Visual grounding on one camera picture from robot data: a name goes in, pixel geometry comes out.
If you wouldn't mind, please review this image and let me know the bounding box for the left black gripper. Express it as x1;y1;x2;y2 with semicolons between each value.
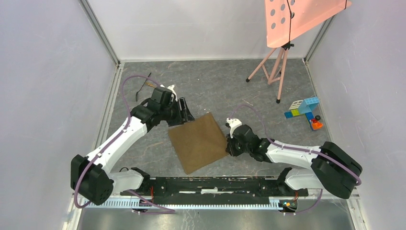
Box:
160;97;195;127

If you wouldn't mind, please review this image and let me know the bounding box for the brown cloth napkin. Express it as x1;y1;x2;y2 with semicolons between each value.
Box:
168;113;227;174

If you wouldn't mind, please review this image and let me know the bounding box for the black fork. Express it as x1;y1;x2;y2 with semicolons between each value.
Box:
135;72;152;102

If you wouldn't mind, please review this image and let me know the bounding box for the gold spoon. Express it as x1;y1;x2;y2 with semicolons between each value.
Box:
144;81;161;88

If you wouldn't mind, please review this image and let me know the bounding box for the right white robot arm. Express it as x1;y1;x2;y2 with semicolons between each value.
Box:
226;125;362;199

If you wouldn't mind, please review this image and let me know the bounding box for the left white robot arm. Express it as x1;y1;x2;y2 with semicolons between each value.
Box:
70;85;194;208

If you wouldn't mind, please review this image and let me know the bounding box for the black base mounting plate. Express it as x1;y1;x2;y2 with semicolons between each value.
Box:
135;176;309;205

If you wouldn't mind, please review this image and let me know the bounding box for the colourful toy block structure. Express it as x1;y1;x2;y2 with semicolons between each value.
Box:
284;97;324;131

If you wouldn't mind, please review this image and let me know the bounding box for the pink music stand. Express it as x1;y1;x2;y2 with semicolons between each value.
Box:
246;0;352;104

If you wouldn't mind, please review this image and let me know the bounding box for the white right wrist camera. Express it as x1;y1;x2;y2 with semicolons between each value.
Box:
226;118;242;138

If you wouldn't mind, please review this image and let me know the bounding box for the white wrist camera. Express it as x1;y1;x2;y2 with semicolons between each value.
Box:
226;118;242;138
160;84;178;102

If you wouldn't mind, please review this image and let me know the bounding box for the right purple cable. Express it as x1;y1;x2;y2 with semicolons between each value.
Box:
228;104;362;216

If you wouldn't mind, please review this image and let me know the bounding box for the purple cable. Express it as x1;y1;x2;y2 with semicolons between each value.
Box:
228;104;362;216
73;75;176;215

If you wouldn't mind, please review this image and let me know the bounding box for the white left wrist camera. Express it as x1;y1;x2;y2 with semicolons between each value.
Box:
160;84;178;102

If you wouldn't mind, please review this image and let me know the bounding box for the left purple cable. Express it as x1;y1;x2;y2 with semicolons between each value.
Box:
73;75;176;215

